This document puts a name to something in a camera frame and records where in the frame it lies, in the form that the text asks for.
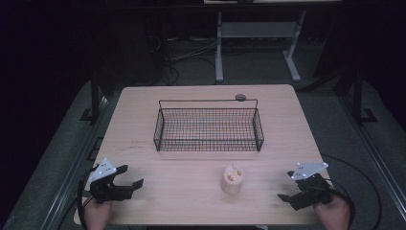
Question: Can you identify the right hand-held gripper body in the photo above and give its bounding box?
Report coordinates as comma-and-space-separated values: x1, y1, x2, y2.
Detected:
288, 162, 333, 212

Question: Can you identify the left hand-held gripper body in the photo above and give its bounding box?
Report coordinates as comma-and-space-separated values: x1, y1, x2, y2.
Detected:
87, 157, 135, 204

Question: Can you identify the small beige cup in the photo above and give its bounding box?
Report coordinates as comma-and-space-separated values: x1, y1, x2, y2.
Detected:
220, 163, 245, 195

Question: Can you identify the black wire basket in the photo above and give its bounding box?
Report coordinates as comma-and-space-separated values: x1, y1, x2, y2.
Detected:
152, 98, 265, 152

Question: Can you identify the person's left hand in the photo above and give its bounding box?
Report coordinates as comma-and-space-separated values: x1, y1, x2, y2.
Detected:
82, 196, 113, 230

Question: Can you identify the person's right hand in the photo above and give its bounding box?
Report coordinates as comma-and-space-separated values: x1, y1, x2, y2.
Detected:
312, 193, 351, 230

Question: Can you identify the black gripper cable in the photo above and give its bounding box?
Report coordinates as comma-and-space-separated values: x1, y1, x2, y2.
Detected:
77, 164, 100, 230
320, 152, 383, 230

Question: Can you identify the black metal post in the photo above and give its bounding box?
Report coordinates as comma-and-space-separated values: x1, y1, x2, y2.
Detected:
79, 69, 108, 123
350, 68, 378, 125

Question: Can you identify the bundle of floor cables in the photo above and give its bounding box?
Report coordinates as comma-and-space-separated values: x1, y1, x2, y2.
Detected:
145, 33, 218, 86

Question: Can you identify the white metal desk frame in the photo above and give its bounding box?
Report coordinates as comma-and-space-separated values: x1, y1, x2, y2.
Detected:
214, 10, 307, 83

